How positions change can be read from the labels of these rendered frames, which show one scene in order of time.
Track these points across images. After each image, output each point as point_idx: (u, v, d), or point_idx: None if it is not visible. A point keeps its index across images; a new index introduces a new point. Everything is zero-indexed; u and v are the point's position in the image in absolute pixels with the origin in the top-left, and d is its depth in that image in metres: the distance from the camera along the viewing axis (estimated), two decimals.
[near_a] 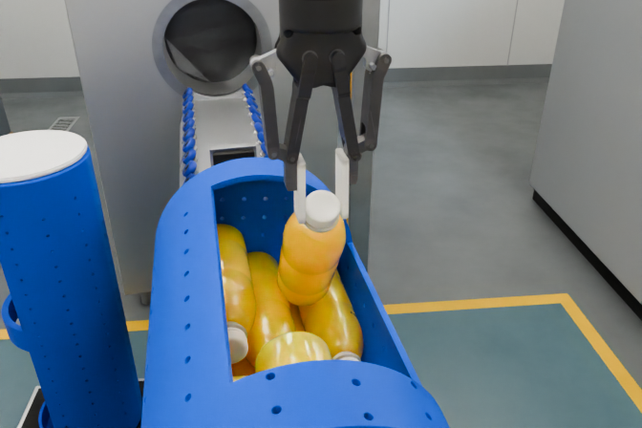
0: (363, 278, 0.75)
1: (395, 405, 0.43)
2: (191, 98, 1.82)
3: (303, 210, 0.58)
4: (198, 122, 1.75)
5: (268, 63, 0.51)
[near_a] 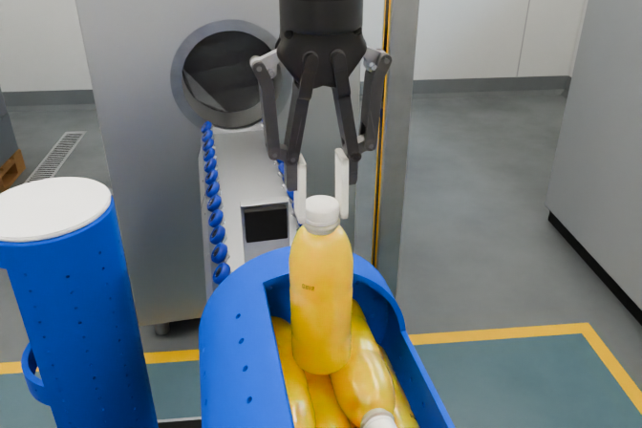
0: (422, 377, 0.71)
1: None
2: (211, 134, 1.77)
3: (303, 210, 0.58)
4: (219, 160, 1.71)
5: (268, 64, 0.51)
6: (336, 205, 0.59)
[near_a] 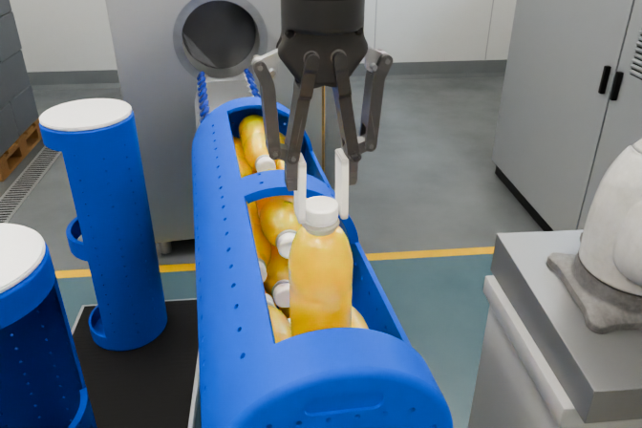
0: (316, 166, 1.26)
1: (315, 186, 0.94)
2: (204, 79, 2.31)
3: (303, 210, 0.58)
4: (210, 97, 2.25)
5: (270, 63, 0.51)
6: None
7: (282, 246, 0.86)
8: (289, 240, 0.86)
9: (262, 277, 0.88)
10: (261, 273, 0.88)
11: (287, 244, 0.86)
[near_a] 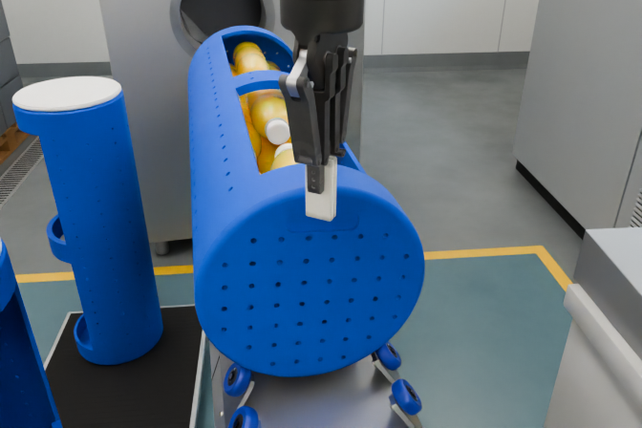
0: None
1: None
2: None
3: (309, 199, 0.60)
4: None
5: None
6: None
7: (270, 132, 0.92)
8: (278, 125, 0.92)
9: None
10: None
11: (275, 129, 0.92)
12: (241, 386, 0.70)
